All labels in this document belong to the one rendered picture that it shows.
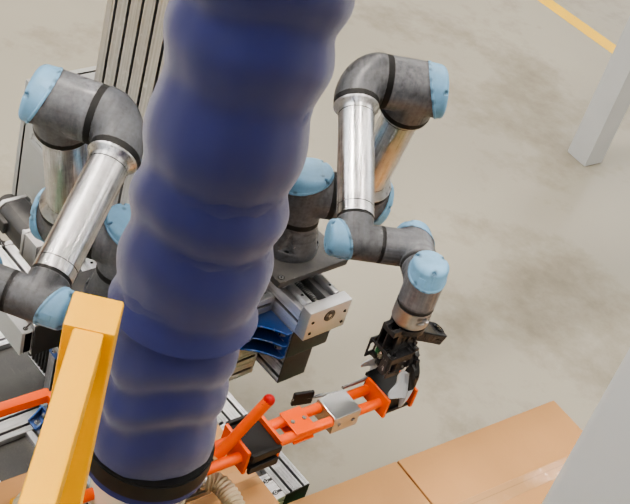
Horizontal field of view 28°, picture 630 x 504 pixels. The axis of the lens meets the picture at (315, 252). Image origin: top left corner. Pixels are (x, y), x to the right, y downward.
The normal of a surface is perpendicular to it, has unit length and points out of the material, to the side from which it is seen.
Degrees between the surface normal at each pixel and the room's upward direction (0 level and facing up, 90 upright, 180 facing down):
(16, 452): 0
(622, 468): 90
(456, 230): 0
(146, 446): 76
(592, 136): 90
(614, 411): 90
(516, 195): 0
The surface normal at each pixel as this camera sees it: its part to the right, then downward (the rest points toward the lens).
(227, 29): -0.33, 0.28
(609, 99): -0.80, 0.20
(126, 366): -0.61, 0.17
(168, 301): -0.34, 0.62
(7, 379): 0.25, -0.75
